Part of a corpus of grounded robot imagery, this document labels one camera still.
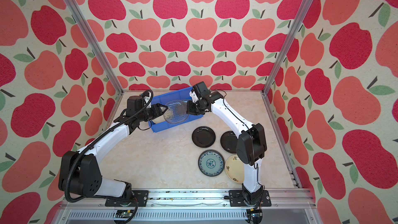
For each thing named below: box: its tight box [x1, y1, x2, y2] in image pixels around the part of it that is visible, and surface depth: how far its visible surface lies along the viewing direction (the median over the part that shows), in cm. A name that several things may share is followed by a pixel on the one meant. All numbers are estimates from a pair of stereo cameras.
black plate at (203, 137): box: [191, 126, 216, 149], surface depth 97 cm
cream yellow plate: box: [224, 154, 245, 184], surface depth 86 cm
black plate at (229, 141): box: [220, 130, 238, 154], surface depth 94 cm
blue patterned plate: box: [197, 149, 225, 177], surface depth 87 cm
